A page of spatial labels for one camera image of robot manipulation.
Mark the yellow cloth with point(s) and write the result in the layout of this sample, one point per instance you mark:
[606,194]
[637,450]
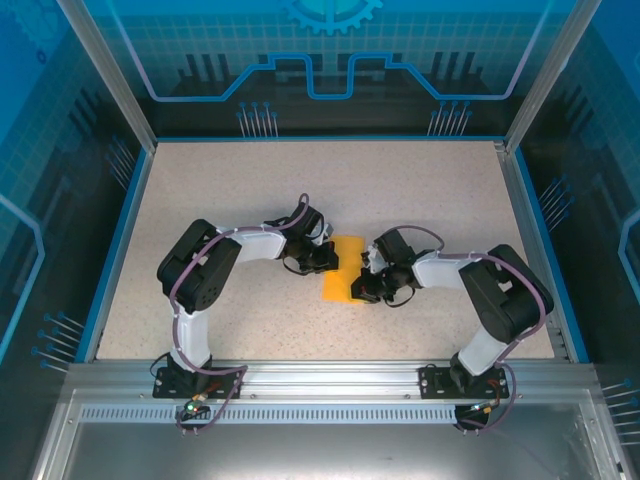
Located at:
[340,285]

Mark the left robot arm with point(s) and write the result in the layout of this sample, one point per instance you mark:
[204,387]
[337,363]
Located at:
[200,270]

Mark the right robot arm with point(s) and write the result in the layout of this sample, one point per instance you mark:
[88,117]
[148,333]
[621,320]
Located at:
[510,295]

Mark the blue table edge strip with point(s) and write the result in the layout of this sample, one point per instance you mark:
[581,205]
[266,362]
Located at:
[548,250]
[118,250]

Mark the metal tray panel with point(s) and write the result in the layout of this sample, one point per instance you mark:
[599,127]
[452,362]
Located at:
[325,450]

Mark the aluminium frame rail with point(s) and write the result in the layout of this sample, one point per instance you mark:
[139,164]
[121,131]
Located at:
[325,380]

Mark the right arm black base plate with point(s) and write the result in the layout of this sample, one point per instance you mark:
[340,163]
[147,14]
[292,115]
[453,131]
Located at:
[430,382]

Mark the aluminium side rail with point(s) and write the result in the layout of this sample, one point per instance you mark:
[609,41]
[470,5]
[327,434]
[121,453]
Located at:
[531,250]

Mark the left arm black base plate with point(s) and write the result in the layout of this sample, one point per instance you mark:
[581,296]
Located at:
[162,387]

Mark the aluminium frame post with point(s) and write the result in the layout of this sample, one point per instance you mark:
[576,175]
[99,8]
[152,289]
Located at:
[112,75]
[547,75]

